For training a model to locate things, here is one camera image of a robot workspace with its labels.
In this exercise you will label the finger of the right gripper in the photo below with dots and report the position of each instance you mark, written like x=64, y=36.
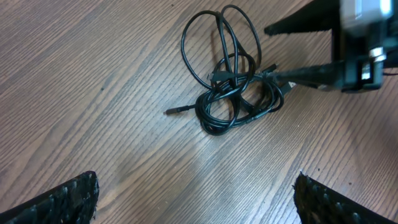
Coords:
x=322, y=77
x=318, y=15

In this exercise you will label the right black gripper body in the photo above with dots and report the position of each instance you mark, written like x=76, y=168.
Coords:
x=361, y=60

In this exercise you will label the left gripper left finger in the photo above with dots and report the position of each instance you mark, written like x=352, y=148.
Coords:
x=73, y=201

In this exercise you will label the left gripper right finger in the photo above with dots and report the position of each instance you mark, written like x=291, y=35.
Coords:
x=317, y=203

